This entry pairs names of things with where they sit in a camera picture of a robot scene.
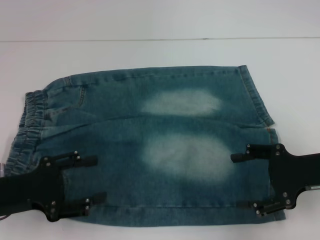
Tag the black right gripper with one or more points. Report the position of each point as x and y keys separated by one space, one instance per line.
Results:
x=287 y=175

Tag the blue denim shorts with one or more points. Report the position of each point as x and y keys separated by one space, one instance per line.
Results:
x=155 y=120

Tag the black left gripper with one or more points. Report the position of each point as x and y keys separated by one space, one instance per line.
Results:
x=27 y=186

